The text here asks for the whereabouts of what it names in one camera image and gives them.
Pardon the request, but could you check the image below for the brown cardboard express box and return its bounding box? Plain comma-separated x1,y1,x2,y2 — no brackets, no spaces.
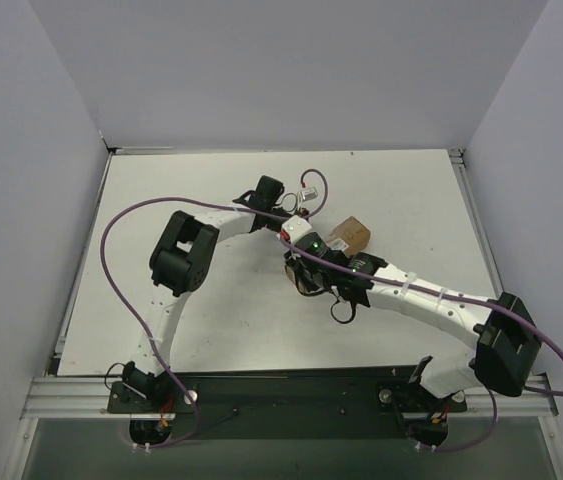
284,215,373,295

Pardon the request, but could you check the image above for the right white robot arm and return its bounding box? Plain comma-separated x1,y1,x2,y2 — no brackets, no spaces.
279,227,541,398

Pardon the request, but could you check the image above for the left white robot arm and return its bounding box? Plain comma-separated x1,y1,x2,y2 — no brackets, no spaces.
122,176,289,412

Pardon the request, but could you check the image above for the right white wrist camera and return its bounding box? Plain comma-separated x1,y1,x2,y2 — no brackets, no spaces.
279,216,313,245

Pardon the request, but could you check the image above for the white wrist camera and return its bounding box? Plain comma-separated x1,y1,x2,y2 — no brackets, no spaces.
279,216,313,245
297,187,319,210

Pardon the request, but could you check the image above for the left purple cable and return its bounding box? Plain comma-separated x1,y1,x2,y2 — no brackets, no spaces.
99,169,330,449

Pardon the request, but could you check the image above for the purple cable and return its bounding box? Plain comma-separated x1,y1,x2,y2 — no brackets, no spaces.
280,239,563,454
99,169,330,449

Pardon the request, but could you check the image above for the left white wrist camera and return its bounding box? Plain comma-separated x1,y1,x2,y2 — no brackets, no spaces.
297,187,319,210

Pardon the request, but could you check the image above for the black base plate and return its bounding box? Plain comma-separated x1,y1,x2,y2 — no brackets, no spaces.
107,366,467,444

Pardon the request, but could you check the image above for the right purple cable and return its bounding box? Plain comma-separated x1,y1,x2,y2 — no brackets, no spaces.
280,239,563,454

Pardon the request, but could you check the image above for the aluminium frame rail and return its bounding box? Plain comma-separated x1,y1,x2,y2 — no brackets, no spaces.
21,377,558,420

